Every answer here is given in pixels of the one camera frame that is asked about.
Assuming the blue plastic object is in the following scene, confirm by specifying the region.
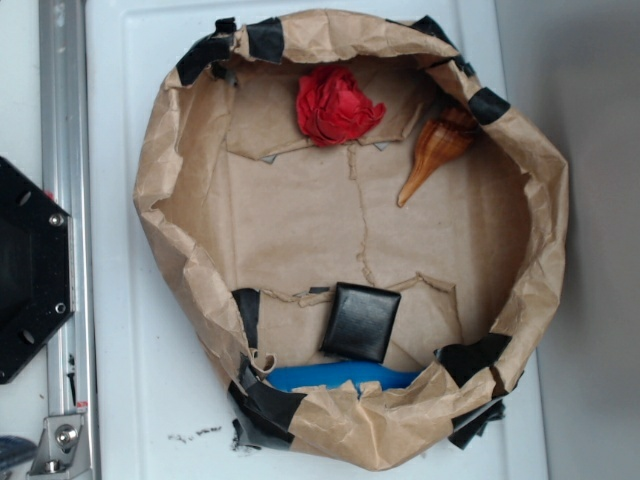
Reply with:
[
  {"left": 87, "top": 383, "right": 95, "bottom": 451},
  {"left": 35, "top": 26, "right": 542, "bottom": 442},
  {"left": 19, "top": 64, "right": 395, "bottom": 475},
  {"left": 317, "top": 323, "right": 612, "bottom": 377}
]
[{"left": 267, "top": 361, "right": 420, "bottom": 392}]

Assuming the black square box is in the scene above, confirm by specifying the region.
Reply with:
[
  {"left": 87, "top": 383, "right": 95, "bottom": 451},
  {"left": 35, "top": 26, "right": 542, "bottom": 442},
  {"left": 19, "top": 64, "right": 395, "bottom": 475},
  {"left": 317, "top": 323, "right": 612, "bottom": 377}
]
[{"left": 321, "top": 282, "right": 401, "bottom": 363}]

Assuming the red paper ball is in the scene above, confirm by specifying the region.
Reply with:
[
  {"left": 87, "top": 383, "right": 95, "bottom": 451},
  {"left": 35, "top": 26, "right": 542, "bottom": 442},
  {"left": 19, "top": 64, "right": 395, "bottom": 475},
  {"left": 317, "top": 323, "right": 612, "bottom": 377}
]
[{"left": 296, "top": 65, "right": 386, "bottom": 147}]

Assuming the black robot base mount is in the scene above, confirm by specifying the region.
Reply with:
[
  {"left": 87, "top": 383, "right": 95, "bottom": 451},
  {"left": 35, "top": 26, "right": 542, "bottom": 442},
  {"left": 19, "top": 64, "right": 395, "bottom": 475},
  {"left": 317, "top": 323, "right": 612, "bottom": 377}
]
[{"left": 1, "top": 158, "right": 73, "bottom": 385}]

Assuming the metal corner bracket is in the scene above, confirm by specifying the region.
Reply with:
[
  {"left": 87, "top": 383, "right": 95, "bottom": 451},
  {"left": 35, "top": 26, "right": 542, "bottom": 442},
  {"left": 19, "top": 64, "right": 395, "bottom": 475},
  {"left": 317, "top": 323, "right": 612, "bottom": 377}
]
[{"left": 26, "top": 414, "right": 90, "bottom": 479}]

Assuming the brown paper bag bin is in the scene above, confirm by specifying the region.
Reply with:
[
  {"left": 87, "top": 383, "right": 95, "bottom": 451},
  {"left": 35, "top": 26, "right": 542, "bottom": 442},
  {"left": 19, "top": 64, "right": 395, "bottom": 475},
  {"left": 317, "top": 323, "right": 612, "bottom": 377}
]
[{"left": 134, "top": 9, "right": 569, "bottom": 471}]

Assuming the brown spiral seashell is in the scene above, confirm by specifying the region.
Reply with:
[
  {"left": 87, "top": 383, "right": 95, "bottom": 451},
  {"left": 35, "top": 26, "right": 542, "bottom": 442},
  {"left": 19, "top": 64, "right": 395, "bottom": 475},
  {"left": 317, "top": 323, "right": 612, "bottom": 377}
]
[{"left": 397, "top": 107, "right": 479, "bottom": 207}]

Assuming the aluminium extrusion rail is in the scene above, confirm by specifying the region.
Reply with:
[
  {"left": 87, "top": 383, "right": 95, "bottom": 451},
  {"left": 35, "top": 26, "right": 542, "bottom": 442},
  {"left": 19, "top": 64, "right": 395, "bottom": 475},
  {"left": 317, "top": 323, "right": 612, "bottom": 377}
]
[{"left": 38, "top": 1, "right": 101, "bottom": 479}]

